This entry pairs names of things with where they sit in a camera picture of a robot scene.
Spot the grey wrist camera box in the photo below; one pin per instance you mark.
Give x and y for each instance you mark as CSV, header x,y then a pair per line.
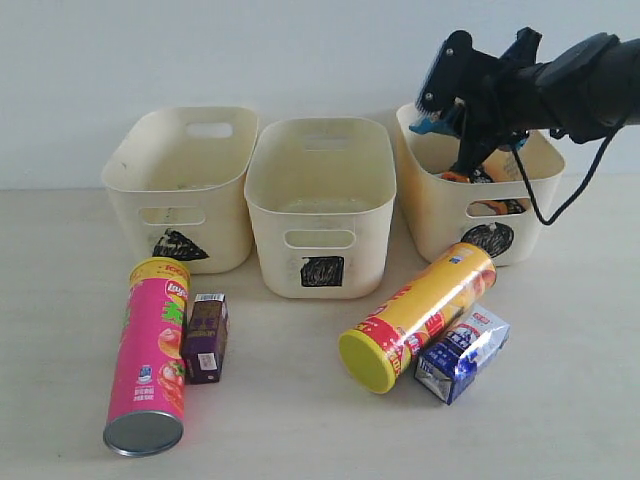
x,y
457,72

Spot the left cream plastic bin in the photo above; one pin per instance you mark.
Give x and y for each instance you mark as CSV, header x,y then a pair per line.
x,y
176,183

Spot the middle cream plastic bin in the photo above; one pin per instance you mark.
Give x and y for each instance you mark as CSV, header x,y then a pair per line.
x,y
321,194

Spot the yellow chips can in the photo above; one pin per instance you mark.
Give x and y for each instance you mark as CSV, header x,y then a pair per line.
x,y
377,350

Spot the orange noodle packet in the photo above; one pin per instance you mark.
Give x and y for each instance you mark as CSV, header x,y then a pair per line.
x,y
500,167

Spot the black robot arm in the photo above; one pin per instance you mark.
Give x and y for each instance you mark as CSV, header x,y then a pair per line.
x,y
583,92

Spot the purple drink carton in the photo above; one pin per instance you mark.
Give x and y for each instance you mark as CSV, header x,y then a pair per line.
x,y
204,346

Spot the blue white milk carton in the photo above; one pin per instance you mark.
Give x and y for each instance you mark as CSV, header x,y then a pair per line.
x,y
448,366

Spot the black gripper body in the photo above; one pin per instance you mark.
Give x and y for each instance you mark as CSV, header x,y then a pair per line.
x,y
482,125

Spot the blue noodle packet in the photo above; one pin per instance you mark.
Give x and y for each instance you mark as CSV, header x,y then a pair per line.
x,y
433,123

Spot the pink chips can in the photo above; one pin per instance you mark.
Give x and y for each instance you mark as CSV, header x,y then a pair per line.
x,y
146,408

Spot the cream plastic bin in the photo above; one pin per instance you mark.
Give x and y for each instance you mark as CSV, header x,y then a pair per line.
x,y
436,209
321,194
176,183

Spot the right cream plastic bin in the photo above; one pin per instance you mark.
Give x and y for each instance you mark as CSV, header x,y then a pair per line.
x,y
436,209

